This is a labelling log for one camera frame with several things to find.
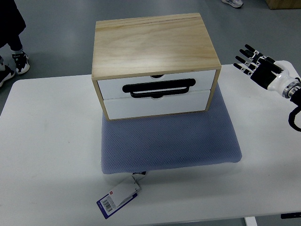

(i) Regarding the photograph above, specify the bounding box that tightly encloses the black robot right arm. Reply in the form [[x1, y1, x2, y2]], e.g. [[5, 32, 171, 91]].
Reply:
[[288, 85, 301, 132]]

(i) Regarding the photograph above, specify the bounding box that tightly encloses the white blue product tag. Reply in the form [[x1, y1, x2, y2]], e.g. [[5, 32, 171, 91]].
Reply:
[[96, 171, 146, 219]]

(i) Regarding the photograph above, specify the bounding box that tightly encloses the white lower drawer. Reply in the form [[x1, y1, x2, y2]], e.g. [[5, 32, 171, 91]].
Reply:
[[104, 90, 210, 120]]

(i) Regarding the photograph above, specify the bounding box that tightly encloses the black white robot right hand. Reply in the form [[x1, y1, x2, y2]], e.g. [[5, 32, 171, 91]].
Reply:
[[233, 44, 301, 100]]

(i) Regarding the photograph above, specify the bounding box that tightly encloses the white table leg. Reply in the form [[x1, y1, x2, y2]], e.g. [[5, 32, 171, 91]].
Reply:
[[244, 217, 258, 226]]

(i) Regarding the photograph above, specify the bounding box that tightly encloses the white sneaker top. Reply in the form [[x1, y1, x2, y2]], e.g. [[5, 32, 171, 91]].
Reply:
[[222, 0, 244, 8]]

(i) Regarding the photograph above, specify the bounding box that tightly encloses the black table bracket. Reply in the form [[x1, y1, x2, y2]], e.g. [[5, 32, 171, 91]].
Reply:
[[281, 212, 301, 219]]

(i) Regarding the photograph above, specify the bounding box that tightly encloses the cardboard box corner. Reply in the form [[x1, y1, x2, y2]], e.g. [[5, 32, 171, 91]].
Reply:
[[265, 0, 301, 9]]

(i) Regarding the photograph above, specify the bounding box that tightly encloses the white drawer black handle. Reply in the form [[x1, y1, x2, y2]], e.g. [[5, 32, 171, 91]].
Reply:
[[98, 70, 215, 99]]

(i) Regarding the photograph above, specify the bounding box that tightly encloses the person in black clothes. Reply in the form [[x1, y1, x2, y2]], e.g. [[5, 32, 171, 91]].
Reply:
[[0, 0, 26, 51]]

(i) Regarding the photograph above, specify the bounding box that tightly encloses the wooden drawer cabinet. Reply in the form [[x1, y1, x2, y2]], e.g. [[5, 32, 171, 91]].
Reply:
[[92, 13, 221, 121]]

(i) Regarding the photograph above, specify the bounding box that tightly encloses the blue grey cushion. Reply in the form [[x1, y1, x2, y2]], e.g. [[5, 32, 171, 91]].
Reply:
[[101, 88, 242, 174]]

